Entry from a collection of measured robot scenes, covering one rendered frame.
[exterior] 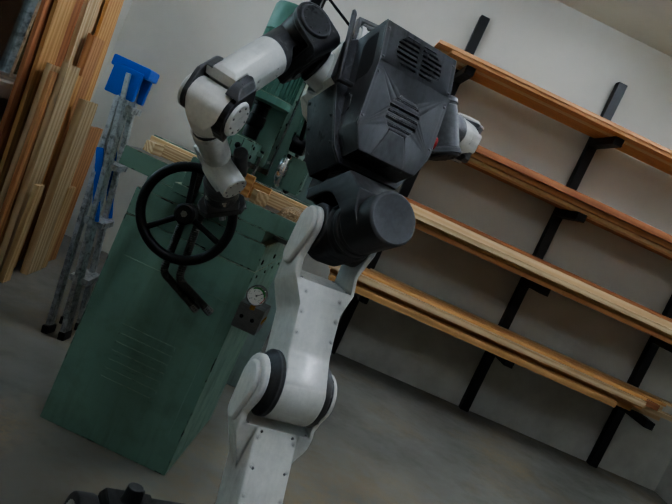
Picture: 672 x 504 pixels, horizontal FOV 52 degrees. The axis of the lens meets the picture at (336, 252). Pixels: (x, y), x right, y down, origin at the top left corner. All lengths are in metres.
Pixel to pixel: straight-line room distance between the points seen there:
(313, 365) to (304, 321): 0.09
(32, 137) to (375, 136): 2.19
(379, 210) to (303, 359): 0.36
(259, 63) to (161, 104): 3.24
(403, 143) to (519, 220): 3.31
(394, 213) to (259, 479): 0.62
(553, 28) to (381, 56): 3.46
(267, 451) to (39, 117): 2.24
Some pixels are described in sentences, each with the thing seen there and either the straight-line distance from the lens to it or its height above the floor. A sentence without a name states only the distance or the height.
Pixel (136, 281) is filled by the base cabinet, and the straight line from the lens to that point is 2.20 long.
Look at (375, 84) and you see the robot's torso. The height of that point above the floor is 1.28.
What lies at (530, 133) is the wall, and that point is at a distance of 4.77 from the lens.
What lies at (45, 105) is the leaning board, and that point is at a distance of 3.39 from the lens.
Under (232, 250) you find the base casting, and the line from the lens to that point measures 2.11.
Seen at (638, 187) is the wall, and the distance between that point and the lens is 5.04.
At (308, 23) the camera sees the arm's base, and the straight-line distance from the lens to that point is 1.53.
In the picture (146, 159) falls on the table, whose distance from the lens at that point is 2.18.
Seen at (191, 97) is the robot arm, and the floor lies 1.10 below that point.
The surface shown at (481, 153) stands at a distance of 4.13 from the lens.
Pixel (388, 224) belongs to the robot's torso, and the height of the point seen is 1.03.
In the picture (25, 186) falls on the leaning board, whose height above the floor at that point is 0.45.
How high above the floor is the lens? 1.07
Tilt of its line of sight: 6 degrees down
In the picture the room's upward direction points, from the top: 25 degrees clockwise
